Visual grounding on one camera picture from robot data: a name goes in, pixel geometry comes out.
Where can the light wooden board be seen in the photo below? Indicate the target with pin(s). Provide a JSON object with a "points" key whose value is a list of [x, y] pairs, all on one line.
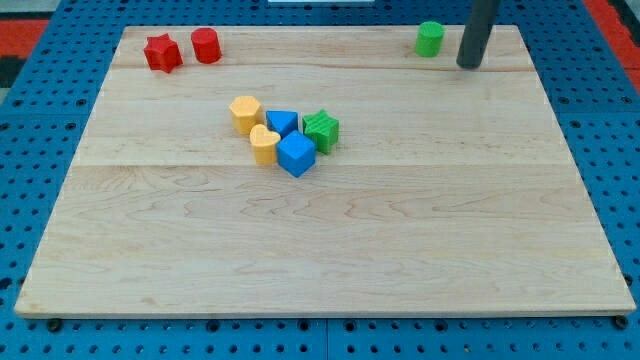
{"points": [[450, 192]]}

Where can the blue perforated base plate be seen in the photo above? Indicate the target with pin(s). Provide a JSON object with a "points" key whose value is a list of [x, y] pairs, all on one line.
{"points": [[588, 64]]}

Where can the blue triangle block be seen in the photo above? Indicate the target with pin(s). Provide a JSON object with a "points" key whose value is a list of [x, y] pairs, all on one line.
{"points": [[281, 121]]}

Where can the red star block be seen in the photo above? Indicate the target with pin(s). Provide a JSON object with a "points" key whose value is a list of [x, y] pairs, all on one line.
{"points": [[162, 53]]}

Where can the yellow hexagon block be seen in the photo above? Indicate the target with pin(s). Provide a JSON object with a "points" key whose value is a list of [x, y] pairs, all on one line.
{"points": [[246, 112]]}

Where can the green star block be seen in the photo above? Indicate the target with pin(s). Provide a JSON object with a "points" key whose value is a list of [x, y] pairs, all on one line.
{"points": [[322, 130]]}

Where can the yellow heart block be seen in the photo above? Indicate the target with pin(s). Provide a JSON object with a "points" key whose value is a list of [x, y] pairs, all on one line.
{"points": [[263, 142]]}

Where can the red cylinder block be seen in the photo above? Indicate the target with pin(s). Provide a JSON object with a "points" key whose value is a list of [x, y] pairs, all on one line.
{"points": [[206, 45]]}

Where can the blue cube block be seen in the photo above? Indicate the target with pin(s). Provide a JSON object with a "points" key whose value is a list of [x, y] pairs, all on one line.
{"points": [[296, 153]]}

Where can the green cylinder block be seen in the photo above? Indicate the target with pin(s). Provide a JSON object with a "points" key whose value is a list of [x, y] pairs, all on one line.
{"points": [[429, 39]]}

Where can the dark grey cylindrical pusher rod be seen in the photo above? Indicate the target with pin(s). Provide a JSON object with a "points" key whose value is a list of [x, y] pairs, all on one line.
{"points": [[476, 33]]}

